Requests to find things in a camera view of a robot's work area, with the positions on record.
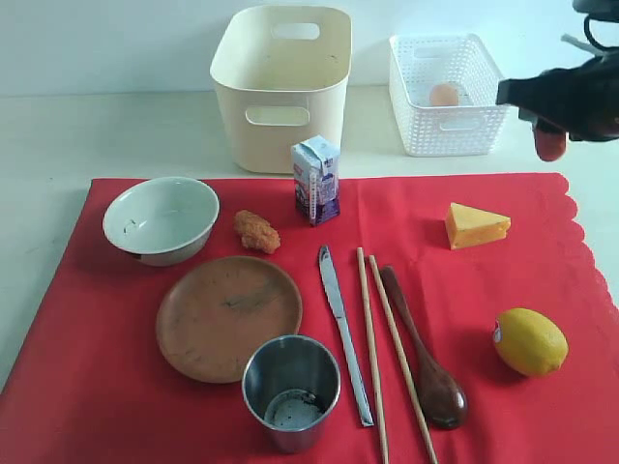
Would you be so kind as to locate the red sausage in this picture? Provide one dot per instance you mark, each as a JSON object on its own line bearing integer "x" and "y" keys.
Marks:
{"x": 550, "y": 145}

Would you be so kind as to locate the brown round plate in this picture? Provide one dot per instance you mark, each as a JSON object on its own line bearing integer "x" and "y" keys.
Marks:
{"x": 214, "y": 318}

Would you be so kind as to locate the left wooden chopstick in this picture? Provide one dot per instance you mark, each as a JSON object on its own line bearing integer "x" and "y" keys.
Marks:
{"x": 373, "y": 359}

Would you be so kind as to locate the white perforated plastic basket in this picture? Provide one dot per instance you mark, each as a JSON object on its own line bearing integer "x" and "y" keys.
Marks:
{"x": 417, "y": 63}

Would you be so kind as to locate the brown egg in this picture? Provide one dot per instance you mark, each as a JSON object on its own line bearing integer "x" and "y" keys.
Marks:
{"x": 444, "y": 94}

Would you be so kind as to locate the pale green bowl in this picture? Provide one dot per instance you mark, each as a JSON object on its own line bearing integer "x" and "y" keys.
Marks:
{"x": 162, "y": 222}

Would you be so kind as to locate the right wooden chopstick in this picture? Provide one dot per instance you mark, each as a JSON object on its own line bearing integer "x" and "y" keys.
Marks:
{"x": 403, "y": 362}

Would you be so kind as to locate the small milk carton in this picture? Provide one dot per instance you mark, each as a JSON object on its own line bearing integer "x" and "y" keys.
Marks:
{"x": 316, "y": 179}

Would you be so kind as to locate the silver table knife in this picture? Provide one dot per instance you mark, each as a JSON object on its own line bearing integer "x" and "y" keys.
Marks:
{"x": 331, "y": 288}

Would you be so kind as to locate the yellow lemon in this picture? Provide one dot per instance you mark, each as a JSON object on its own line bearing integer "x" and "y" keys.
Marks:
{"x": 528, "y": 342}

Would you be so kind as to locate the wooden chopstick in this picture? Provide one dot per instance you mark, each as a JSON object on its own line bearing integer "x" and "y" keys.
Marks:
{"x": 403, "y": 362}
{"x": 373, "y": 359}

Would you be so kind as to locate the orange cheese wedge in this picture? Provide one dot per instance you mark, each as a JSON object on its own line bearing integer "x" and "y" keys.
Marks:
{"x": 469, "y": 227}

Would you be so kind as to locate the cream plastic bin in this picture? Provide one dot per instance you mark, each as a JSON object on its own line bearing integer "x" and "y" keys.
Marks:
{"x": 280, "y": 73}

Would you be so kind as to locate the dark wooden spoon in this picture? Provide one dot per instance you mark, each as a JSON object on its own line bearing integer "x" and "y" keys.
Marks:
{"x": 443, "y": 400}

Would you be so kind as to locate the stainless steel cup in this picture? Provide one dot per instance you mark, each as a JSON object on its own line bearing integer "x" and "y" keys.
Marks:
{"x": 291, "y": 385}

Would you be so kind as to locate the red tablecloth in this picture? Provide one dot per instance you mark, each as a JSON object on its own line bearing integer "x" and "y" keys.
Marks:
{"x": 91, "y": 386}

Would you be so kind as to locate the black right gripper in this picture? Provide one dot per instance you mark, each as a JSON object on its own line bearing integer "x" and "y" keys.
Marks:
{"x": 583, "y": 101}

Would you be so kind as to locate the fried chicken nugget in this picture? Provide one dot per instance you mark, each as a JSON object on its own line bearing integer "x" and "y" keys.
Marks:
{"x": 256, "y": 232}

